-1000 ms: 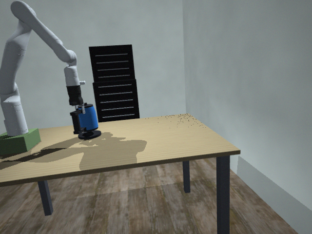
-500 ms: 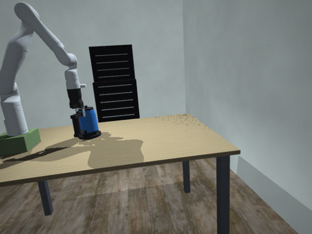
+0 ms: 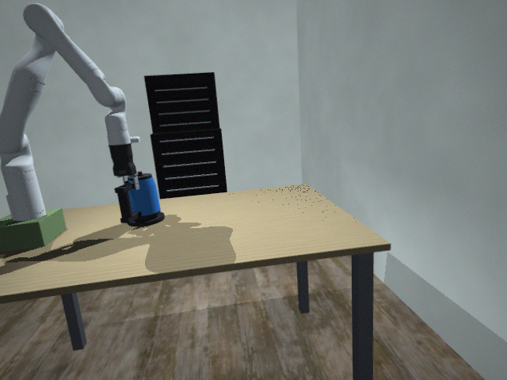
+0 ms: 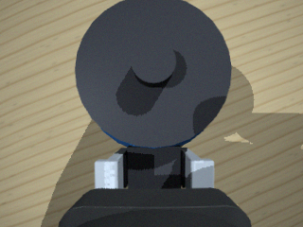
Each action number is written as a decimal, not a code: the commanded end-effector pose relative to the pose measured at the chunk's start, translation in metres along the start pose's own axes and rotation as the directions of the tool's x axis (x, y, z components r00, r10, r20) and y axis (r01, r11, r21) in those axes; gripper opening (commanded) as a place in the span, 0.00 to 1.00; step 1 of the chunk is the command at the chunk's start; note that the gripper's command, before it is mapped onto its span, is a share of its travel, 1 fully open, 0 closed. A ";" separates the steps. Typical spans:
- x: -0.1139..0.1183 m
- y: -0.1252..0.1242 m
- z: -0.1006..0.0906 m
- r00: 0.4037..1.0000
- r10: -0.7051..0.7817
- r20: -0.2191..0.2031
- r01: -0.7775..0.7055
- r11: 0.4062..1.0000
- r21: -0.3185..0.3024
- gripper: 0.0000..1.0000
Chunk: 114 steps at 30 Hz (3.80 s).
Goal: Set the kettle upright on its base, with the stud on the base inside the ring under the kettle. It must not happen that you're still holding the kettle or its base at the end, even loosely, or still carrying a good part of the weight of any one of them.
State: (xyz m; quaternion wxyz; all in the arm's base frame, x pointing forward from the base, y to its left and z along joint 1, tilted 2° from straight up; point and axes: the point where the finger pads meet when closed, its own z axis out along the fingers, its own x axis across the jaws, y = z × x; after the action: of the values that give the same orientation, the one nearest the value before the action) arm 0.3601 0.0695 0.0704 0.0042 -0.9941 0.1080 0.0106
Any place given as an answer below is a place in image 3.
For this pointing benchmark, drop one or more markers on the dark grey round disc with central stud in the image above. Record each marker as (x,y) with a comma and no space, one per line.
(147,221)

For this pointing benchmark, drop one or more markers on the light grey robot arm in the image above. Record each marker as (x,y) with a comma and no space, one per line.
(23,93)

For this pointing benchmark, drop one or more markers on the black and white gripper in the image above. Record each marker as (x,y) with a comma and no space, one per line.
(122,157)

